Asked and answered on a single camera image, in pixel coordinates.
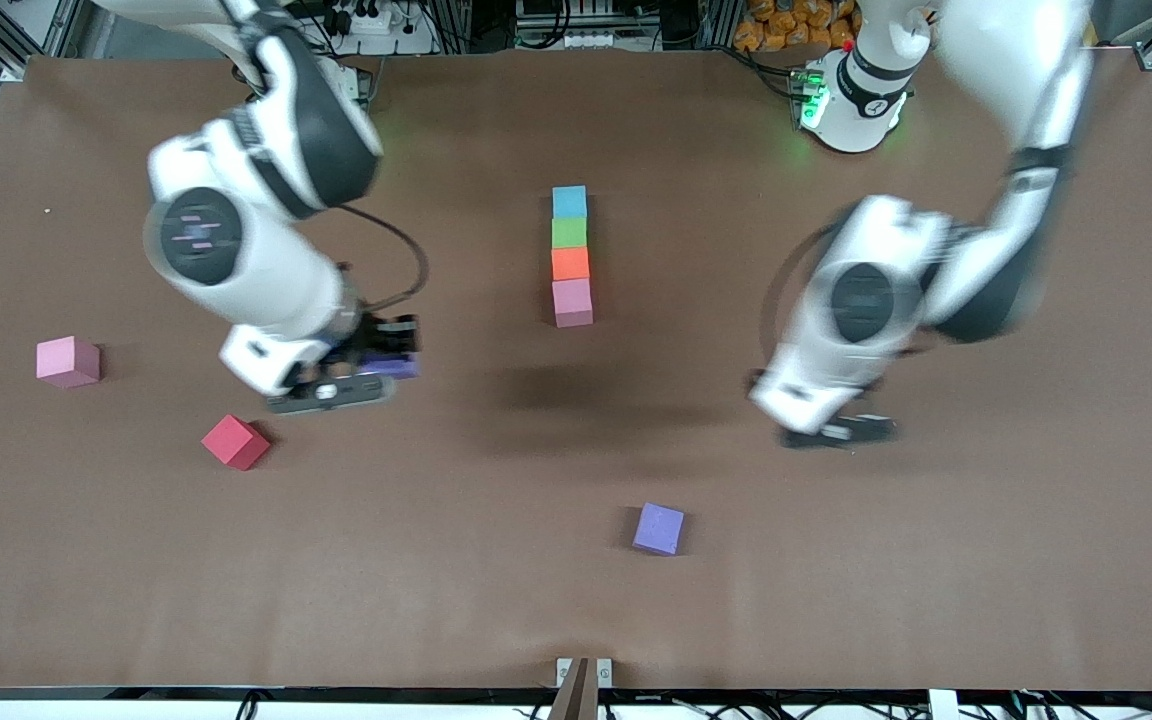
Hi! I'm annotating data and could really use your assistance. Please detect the brown table mat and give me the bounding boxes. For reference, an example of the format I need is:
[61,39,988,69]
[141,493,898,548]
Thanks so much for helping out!
[0,48,1152,693]

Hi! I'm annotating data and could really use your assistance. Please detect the white power strip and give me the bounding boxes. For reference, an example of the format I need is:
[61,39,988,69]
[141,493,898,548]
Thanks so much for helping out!
[321,0,437,56]

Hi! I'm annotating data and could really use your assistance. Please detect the red foam cube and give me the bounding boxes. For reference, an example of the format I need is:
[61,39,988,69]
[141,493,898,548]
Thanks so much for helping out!
[201,414,272,472]

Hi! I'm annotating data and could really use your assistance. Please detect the purple foam cube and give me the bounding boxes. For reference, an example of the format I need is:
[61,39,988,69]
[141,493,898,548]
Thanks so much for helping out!
[632,502,686,557]
[351,348,421,380]

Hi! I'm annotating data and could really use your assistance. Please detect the orange snack bags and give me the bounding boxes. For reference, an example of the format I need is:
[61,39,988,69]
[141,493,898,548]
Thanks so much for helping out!
[736,0,862,53]

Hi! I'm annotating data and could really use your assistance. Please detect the aluminium camera post with bracket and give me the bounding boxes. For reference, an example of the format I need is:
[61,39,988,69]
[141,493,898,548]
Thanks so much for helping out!
[548,657,613,720]

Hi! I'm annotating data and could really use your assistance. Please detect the pink foam cube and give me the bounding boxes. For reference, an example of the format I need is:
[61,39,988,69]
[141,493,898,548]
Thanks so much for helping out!
[36,336,101,389]
[552,279,595,329]

